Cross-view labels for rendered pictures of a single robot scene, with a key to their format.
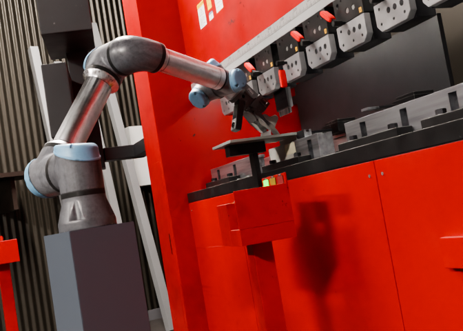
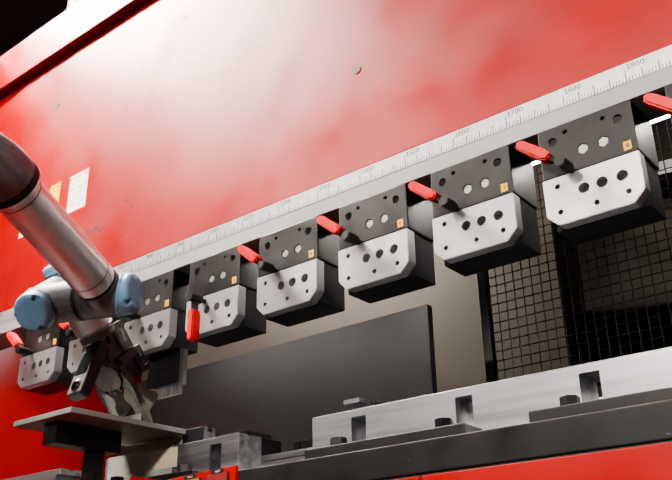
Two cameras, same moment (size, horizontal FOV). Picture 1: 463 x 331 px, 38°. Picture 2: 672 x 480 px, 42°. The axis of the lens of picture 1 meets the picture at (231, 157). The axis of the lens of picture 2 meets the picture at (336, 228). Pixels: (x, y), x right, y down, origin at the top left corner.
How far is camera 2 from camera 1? 0.83 m
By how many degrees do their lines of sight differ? 34
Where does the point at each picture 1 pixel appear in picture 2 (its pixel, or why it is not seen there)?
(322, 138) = (245, 445)
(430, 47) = (408, 353)
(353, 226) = not seen: outside the picture
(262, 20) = (167, 230)
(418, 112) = (501, 404)
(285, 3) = (230, 205)
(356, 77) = (255, 385)
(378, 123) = (398, 421)
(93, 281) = not seen: outside the picture
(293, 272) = not seen: outside the picture
